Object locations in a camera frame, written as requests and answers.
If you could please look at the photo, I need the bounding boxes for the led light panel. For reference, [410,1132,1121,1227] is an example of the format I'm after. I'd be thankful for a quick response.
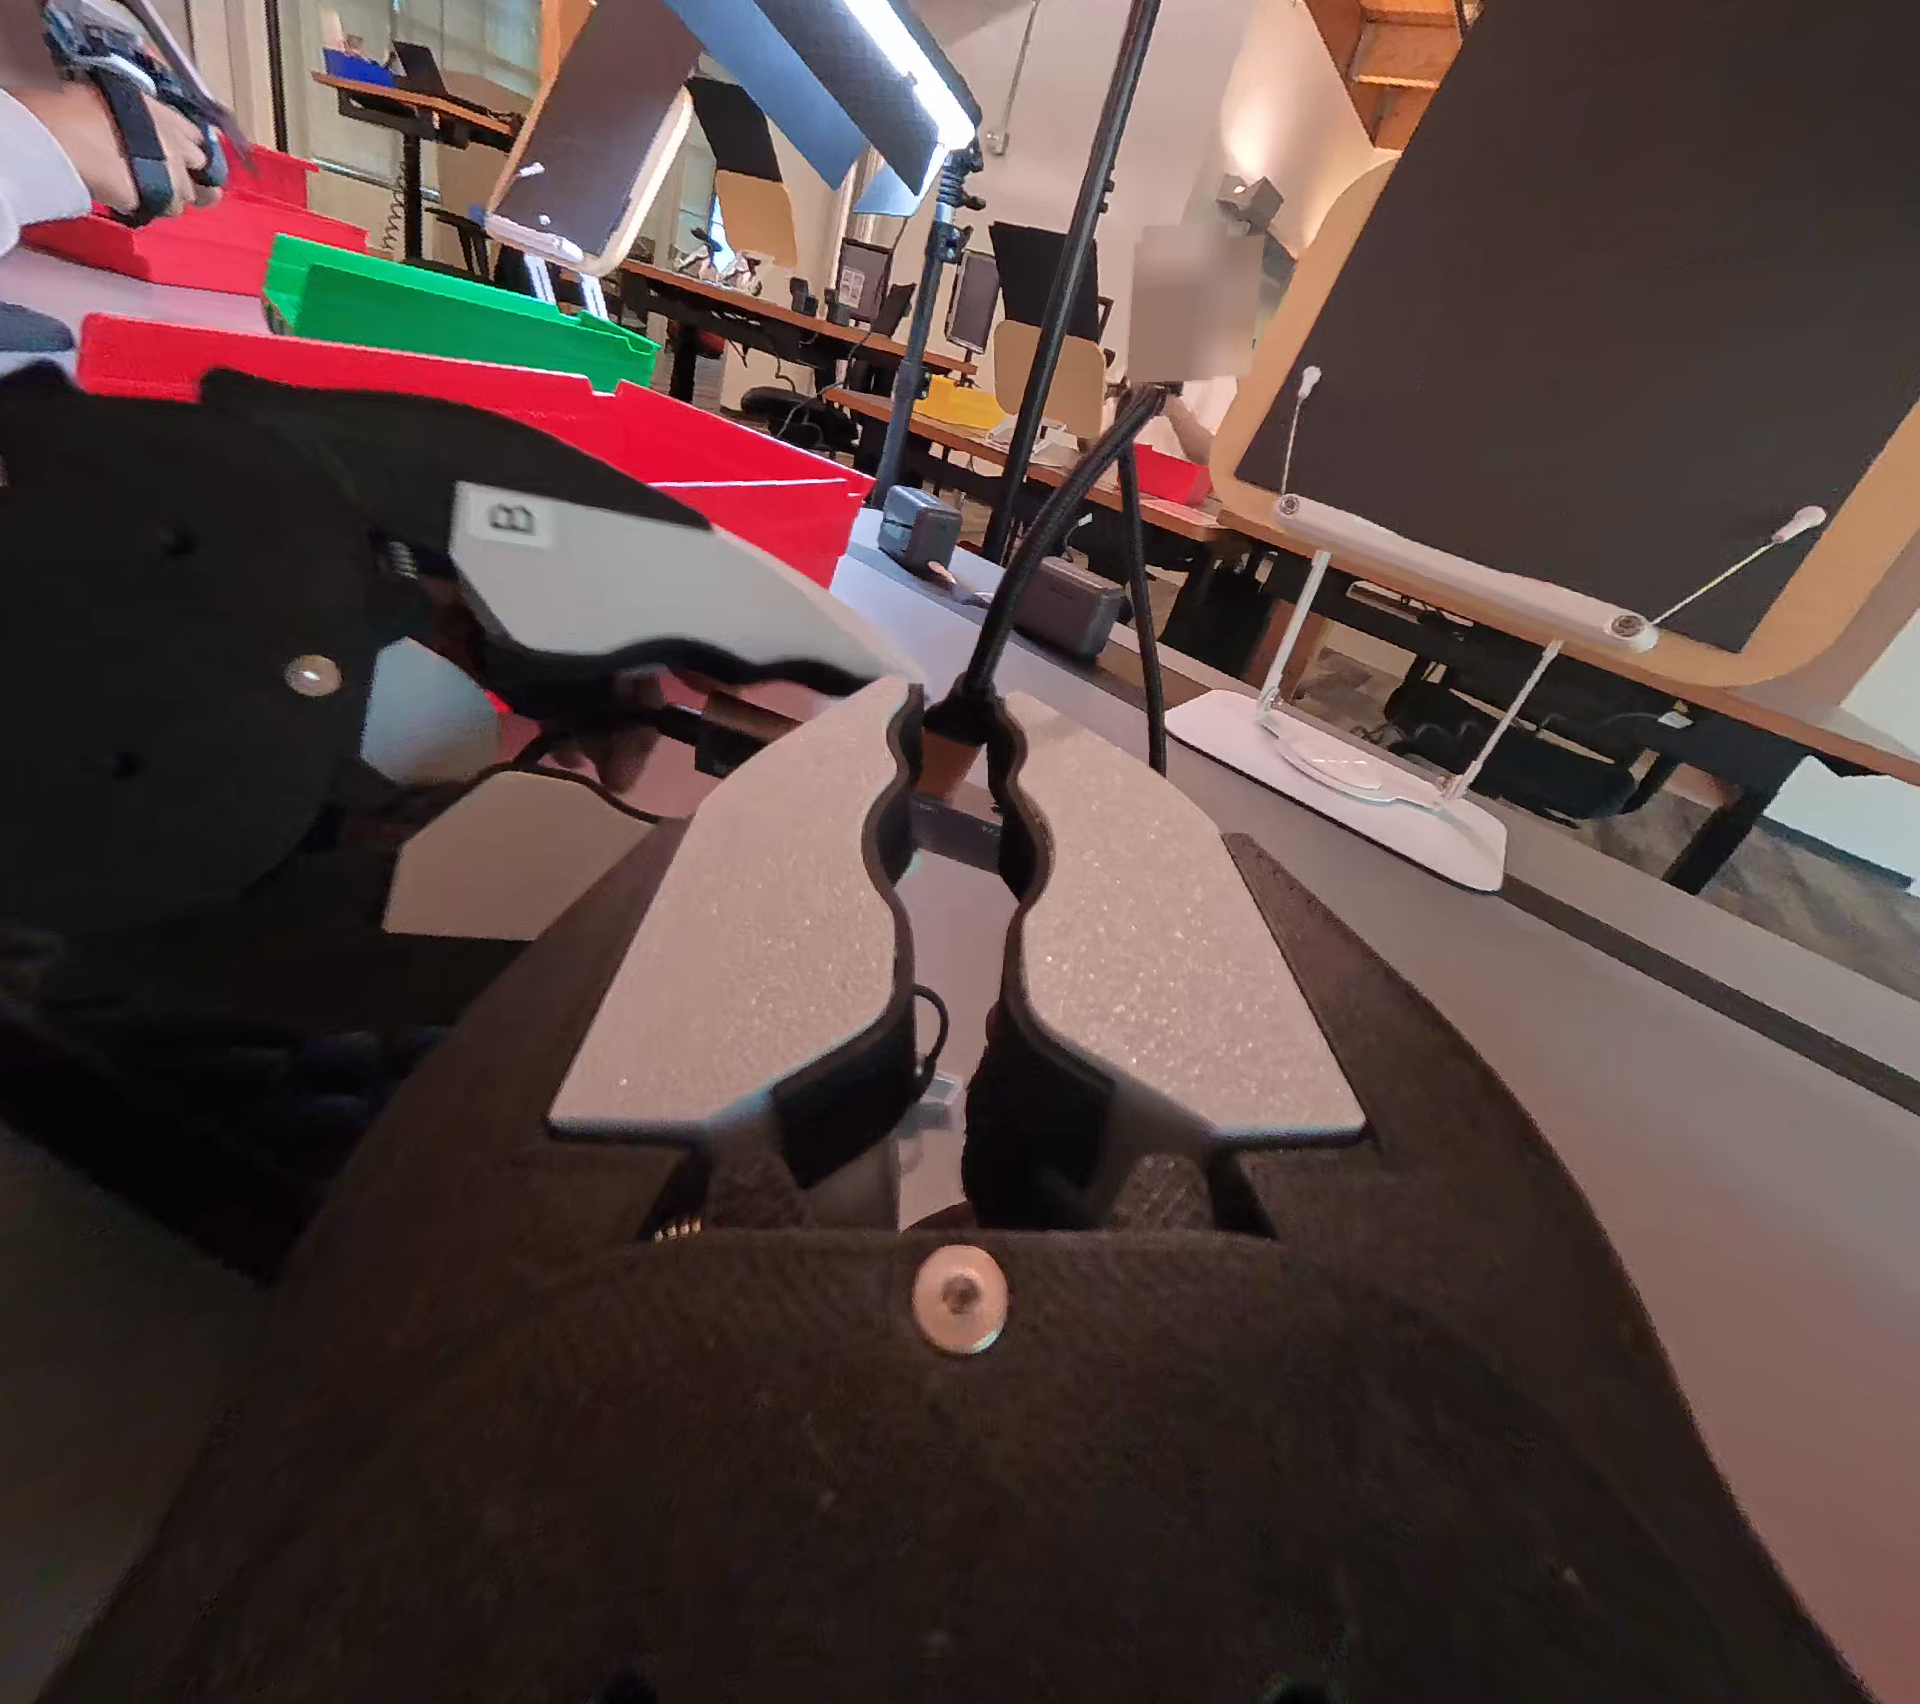
[661,0,986,220]

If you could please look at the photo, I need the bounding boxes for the black usb-c cable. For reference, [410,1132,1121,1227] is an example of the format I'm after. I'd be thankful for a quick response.
[916,382,1174,779]

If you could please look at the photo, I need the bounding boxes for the green plastic bin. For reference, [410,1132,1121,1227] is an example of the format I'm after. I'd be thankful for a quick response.
[262,230,664,393]

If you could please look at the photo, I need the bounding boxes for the black light stand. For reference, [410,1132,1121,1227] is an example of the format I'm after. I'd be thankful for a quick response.
[866,136,993,513]

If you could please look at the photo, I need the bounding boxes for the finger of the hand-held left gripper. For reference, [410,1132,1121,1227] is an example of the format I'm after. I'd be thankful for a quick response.
[446,481,922,725]
[380,770,664,944]

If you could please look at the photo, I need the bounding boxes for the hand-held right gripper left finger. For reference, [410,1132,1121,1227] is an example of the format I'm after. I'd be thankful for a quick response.
[544,679,922,1193]

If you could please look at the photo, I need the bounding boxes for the small black display board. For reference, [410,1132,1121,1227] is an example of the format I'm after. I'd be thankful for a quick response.
[482,0,705,282]

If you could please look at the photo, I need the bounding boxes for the another person's forearm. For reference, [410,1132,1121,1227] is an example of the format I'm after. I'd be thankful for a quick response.
[0,88,95,258]

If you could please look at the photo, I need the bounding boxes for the dark grey charger block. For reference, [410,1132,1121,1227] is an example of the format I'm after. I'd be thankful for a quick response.
[1006,557,1133,663]
[876,486,965,575]

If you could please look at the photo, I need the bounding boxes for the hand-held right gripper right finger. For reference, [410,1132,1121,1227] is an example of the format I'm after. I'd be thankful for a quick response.
[963,691,1369,1232]

